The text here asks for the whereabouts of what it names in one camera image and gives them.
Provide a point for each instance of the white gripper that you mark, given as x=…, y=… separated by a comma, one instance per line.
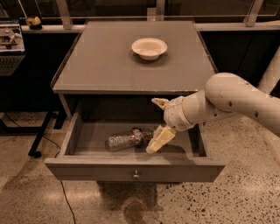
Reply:
x=174, y=115

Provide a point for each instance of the clear plastic water bottle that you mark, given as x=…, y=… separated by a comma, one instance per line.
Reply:
x=134, y=138

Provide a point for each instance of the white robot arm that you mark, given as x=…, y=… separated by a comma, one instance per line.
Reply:
x=224, y=95

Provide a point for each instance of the metal drawer knob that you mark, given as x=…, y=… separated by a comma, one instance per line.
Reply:
x=135, y=175

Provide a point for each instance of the open grey top drawer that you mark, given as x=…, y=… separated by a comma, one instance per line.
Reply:
x=83, y=155

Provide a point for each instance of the white paper bowl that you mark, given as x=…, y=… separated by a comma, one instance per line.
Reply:
x=149, y=48

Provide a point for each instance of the grey wooden cabinet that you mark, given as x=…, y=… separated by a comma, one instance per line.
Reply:
x=114, y=83

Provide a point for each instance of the yellow black tape dispenser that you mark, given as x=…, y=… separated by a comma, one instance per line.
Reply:
x=34, y=22

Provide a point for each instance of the laptop on side desk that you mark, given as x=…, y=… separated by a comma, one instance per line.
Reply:
x=12, y=47

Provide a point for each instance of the black desk leg frame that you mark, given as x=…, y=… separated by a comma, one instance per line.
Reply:
x=38, y=131

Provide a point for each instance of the metal window rail frame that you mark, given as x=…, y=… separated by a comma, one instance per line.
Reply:
x=207, y=15

